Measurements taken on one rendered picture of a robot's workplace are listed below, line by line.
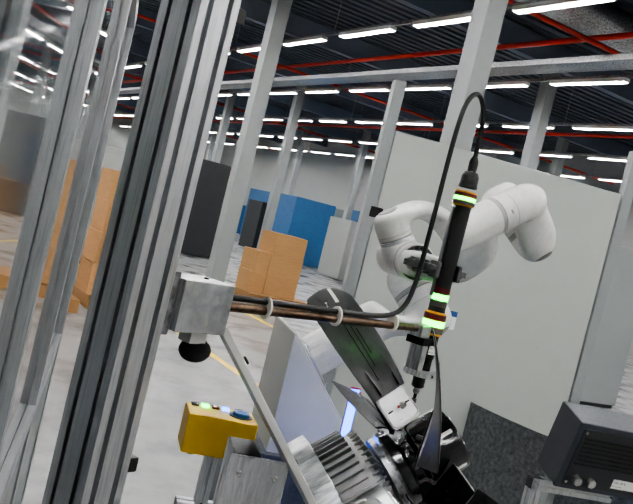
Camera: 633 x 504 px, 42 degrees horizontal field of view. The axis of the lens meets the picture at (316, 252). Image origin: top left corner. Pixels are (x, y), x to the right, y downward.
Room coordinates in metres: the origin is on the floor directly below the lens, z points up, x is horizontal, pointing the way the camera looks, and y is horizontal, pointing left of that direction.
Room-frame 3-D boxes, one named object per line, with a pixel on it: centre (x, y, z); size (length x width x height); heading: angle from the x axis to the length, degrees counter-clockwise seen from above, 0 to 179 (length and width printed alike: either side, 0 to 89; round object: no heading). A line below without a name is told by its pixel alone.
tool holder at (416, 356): (1.58, -0.25, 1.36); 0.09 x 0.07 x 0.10; 139
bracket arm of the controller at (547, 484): (2.09, -0.78, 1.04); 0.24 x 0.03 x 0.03; 104
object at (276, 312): (1.36, -0.05, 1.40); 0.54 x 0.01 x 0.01; 139
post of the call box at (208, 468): (1.86, 0.12, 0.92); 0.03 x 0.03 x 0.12; 14
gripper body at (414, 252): (1.69, -0.23, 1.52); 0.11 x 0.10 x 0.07; 14
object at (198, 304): (1.11, 0.16, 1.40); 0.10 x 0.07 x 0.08; 139
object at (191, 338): (1.14, 0.13, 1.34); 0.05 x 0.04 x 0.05; 139
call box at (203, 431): (1.86, 0.12, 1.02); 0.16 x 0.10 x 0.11; 104
